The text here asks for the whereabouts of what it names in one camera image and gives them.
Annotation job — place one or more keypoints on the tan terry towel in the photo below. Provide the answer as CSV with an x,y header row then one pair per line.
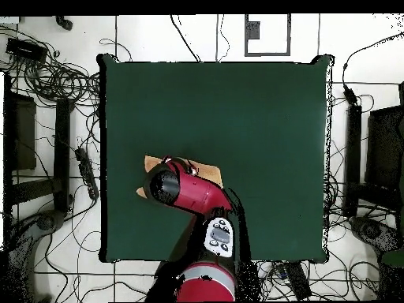
x,y
210,172

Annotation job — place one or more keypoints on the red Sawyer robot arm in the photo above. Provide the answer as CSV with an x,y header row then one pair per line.
x,y
195,192

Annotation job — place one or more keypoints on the long black power strip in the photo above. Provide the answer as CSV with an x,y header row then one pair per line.
x,y
86,170

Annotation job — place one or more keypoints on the dark green tablecloth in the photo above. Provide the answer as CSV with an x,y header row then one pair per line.
x,y
268,126

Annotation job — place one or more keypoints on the dark tripod base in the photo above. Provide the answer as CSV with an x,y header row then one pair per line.
x,y
47,221
372,230

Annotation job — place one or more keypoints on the wide black power strip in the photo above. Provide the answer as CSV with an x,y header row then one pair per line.
x,y
298,281

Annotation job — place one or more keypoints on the small black curved object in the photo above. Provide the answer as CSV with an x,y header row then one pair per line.
x,y
64,23

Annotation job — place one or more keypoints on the black adapter box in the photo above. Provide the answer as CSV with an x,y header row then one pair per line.
x,y
25,49

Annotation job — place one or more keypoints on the black metal stand frame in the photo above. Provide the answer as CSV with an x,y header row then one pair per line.
x,y
353,142
62,142

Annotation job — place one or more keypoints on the grey square floor frame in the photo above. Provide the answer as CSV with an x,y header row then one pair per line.
x,y
253,30

